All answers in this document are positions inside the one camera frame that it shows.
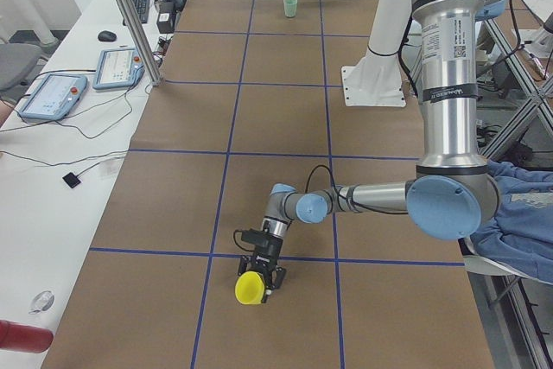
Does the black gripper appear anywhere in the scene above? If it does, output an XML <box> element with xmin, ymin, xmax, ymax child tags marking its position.
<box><xmin>237</xmin><ymin>233</ymin><xmax>287</xmax><ymax>303</ymax></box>

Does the yellow plastic cup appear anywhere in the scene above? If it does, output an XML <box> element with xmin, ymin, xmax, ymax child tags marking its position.
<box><xmin>234</xmin><ymin>270</ymin><xmax>265</xmax><ymax>305</ymax></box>

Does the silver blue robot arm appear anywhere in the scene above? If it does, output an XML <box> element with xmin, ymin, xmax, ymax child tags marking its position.
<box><xmin>234</xmin><ymin>0</ymin><xmax>507</xmax><ymax>305</ymax></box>

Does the green plastic cup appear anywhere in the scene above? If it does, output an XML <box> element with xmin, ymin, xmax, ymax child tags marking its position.
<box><xmin>283</xmin><ymin>0</ymin><xmax>298</xmax><ymax>18</ymax></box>

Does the black box with label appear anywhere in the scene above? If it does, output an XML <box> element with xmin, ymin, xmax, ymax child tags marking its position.
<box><xmin>156</xmin><ymin>2</ymin><xmax>176</xmax><ymax>34</ymax></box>

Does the black keyboard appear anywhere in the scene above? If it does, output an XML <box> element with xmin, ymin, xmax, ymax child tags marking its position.
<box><xmin>131</xmin><ymin>0</ymin><xmax>151</xmax><ymax>24</ymax></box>

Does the black computer mouse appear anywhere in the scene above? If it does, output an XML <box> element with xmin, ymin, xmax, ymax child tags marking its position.
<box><xmin>97</xmin><ymin>30</ymin><xmax>118</xmax><ymax>42</ymax></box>

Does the far blue teach pendant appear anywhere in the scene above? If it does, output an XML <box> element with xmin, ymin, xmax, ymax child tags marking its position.
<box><xmin>92</xmin><ymin>48</ymin><xmax>144</xmax><ymax>90</ymax></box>

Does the blue teach pendant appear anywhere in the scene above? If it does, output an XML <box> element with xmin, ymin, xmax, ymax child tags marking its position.
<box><xmin>18</xmin><ymin>73</ymin><xmax>88</xmax><ymax>123</ymax></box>
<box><xmin>92</xmin><ymin>48</ymin><xmax>144</xmax><ymax>90</ymax></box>

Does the small black square pad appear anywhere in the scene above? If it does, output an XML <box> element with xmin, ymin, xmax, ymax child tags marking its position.
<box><xmin>62</xmin><ymin>172</ymin><xmax>81</xmax><ymax>188</ymax></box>

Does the red cylinder bottle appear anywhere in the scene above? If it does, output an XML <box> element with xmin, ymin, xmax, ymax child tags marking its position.
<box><xmin>1</xmin><ymin>320</ymin><xmax>54</xmax><ymax>353</ymax></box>

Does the person in blue hoodie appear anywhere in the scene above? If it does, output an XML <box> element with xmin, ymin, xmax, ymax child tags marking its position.
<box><xmin>463</xmin><ymin>160</ymin><xmax>552</xmax><ymax>284</ymax></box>

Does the near blue teach pendant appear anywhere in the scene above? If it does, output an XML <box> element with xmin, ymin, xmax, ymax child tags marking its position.
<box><xmin>18</xmin><ymin>73</ymin><xmax>88</xmax><ymax>123</ymax></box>

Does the grey office chair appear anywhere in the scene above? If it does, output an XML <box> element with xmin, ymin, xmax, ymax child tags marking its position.
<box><xmin>1</xmin><ymin>30</ymin><xmax>60</xmax><ymax>92</ymax></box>

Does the aluminium frame post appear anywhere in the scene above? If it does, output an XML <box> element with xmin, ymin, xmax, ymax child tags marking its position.
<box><xmin>116</xmin><ymin>0</ymin><xmax>162</xmax><ymax>86</ymax></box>

